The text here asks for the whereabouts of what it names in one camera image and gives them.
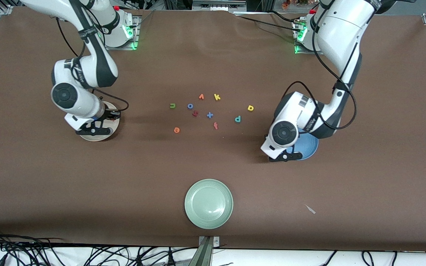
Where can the small grey paper scrap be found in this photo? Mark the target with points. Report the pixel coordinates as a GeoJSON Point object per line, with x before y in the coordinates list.
{"type": "Point", "coordinates": [310, 209]}

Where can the brown table cover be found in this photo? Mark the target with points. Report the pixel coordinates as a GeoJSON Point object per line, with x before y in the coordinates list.
{"type": "Point", "coordinates": [213, 166]}

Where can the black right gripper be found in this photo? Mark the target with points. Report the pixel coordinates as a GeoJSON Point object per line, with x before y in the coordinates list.
{"type": "Point", "coordinates": [110, 115]}

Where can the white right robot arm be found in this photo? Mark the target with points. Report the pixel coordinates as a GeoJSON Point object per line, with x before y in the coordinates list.
{"type": "Point", "coordinates": [68, 98]}

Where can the pale green plate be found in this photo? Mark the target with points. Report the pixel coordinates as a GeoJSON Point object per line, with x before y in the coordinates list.
{"type": "Point", "coordinates": [208, 204]}

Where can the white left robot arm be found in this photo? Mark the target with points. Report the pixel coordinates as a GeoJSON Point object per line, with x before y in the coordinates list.
{"type": "Point", "coordinates": [342, 33]}

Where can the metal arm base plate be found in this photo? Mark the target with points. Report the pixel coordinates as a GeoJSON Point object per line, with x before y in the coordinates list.
{"type": "Point", "coordinates": [303, 53]}
{"type": "Point", "coordinates": [137, 37]}

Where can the blue plate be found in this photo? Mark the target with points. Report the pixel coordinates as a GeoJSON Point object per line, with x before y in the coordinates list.
{"type": "Point", "coordinates": [309, 147]}

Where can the grey power strip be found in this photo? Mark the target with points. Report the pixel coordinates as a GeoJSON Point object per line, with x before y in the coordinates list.
{"type": "Point", "coordinates": [218, 4]}

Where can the metal corner bracket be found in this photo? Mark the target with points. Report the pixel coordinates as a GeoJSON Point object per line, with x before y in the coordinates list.
{"type": "Point", "coordinates": [216, 242]}

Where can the beige plate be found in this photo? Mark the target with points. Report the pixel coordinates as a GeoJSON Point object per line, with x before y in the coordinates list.
{"type": "Point", "coordinates": [98, 138]}

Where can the aluminium extrusion beam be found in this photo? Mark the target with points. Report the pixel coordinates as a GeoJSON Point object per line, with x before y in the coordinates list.
{"type": "Point", "coordinates": [203, 255]}

